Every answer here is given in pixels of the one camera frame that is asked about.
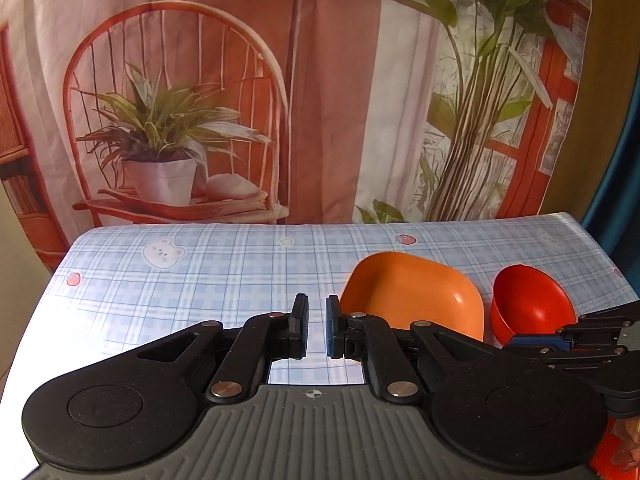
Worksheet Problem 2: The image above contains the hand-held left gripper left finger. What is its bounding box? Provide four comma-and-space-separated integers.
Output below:
136, 293, 311, 403

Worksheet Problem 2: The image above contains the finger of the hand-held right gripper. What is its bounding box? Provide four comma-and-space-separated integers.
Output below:
501, 334, 640, 417
555, 299, 640, 358

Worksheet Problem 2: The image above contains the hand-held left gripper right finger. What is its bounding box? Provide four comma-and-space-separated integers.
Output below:
325, 294, 502, 404

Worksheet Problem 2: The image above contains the red bowl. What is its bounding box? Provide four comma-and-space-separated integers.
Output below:
489, 264, 576, 346

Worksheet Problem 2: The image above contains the orange square plate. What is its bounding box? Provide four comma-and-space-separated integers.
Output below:
339, 251, 486, 343

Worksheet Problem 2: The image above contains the blue checked tablecloth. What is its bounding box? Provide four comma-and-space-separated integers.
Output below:
0, 211, 640, 466

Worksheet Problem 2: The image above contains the orange printed cloth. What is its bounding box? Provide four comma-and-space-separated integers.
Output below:
594, 417, 640, 480

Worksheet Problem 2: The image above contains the blue curtain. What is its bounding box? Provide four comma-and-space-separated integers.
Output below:
592, 105, 640, 281

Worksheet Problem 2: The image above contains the printed room-scene wall cloth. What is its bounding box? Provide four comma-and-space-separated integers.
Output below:
0, 0, 597, 275

